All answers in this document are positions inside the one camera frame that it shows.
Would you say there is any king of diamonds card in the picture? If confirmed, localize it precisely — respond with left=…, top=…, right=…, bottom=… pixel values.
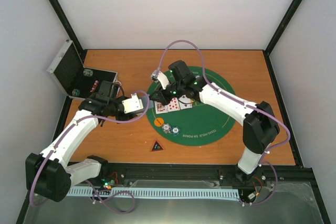
left=154, top=101, right=168, bottom=114

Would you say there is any diamonds number card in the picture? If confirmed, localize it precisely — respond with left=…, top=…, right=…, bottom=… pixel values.
left=167, top=98, right=180, bottom=112

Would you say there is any blue playing card deck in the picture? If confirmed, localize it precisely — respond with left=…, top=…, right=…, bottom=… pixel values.
left=141, top=97, right=154, bottom=112

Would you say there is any two of clubs card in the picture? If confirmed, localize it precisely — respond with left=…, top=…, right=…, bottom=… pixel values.
left=178, top=95, right=193, bottom=110

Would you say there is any orange small blind button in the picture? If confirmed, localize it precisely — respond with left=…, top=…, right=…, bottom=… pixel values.
left=154, top=118, right=164, bottom=127

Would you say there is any white purple poker chip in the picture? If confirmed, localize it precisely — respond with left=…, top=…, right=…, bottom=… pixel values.
left=162, top=123, right=172, bottom=134

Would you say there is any blue green poker chip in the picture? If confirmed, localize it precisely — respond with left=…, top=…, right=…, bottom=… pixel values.
left=171, top=126, right=181, bottom=135

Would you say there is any red black triangular all-in marker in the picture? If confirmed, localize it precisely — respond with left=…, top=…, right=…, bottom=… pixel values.
left=150, top=140, right=165, bottom=152

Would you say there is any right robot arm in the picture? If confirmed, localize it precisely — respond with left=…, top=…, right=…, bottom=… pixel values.
left=150, top=60, right=280, bottom=181

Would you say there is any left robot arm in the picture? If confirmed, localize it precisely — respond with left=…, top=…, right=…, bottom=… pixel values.
left=25, top=81, right=143, bottom=205

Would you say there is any round green poker mat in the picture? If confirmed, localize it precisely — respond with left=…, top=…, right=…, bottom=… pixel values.
left=145, top=66, right=239, bottom=147

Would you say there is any red black card box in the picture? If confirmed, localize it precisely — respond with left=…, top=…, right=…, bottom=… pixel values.
left=90, top=80, right=100, bottom=93

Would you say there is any near poker chip stack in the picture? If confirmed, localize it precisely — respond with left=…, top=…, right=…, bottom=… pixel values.
left=72, top=89, right=80, bottom=97

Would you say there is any poker chip stack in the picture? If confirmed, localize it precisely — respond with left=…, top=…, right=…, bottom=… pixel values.
left=83, top=68, right=93, bottom=77
left=72, top=89, right=80, bottom=97

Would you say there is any aluminium poker chip case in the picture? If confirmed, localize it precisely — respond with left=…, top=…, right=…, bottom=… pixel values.
left=47, top=40, right=118, bottom=100

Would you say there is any far poker chip stack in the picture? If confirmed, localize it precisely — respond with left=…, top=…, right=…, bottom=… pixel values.
left=83, top=68, right=93, bottom=77

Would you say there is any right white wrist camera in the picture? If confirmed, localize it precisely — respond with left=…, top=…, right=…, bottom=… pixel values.
left=150, top=69, right=170, bottom=90

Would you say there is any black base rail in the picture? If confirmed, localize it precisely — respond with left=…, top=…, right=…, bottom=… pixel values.
left=34, top=163, right=314, bottom=188

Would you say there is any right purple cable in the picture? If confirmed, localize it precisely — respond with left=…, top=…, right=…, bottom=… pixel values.
left=154, top=39, right=291, bottom=207

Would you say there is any light blue cable duct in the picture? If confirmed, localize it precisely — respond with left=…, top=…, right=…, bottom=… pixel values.
left=65, top=186, right=240, bottom=200

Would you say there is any left black frame post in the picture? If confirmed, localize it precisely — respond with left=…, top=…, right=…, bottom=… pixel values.
left=49, top=0, right=84, bottom=55

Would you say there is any black frame post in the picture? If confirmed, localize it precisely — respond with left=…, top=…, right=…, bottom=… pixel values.
left=264, top=0, right=320, bottom=54
left=49, top=0, right=84, bottom=55

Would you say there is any right black frame post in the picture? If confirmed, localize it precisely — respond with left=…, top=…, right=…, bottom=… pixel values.
left=264, top=0, right=320, bottom=54

